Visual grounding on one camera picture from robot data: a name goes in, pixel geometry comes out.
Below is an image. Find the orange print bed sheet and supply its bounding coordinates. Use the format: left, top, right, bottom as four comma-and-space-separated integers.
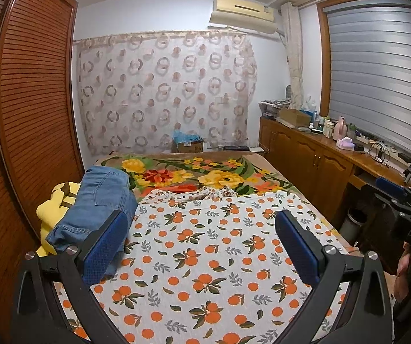
52, 187, 352, 344

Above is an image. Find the brown louvered wardrobe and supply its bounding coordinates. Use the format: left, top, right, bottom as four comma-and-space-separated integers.
0, 0, 84, 343

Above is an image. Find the cardboard box on sideboard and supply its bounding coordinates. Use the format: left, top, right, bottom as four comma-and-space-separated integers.
279, 109, 312, 127

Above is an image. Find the pink bottle on sideboard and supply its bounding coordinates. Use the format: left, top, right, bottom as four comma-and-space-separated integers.
332, 116, 348, 141

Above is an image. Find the folded blue jeans stack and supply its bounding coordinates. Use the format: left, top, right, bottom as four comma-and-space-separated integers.
45, 165, 139, 277

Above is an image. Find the cardboard box with blue bag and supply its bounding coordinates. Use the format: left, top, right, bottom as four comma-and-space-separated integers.
171, 130, 204, 154

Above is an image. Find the cream tied window curtain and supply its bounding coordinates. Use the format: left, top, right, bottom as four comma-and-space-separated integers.
281, 2, 303, 110

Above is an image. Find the pink circle pattern curtain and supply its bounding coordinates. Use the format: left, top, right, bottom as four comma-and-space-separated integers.
76, 30, 258, 156

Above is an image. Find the right hand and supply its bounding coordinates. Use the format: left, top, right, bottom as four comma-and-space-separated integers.
393, 241, 411, 302

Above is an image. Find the floral yellow red blanket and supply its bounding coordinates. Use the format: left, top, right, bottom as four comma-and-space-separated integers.
95, 151, 334, 231

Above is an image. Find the wicker basket on sideboard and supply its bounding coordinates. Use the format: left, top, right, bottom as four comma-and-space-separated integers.
258, 99, 291, 116

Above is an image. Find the yellow plush toy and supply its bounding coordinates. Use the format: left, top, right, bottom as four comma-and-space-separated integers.
36, 182, 80, 257

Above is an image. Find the grey roller window blind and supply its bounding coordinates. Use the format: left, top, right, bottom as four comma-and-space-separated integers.
324, 0, 411, 154

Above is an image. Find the wall air conditioner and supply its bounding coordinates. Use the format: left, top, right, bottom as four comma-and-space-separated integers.
209, 0, 278, 34

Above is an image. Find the wooden sideboard cabinet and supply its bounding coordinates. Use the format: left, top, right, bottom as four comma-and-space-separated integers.
259, 116, 404, 228

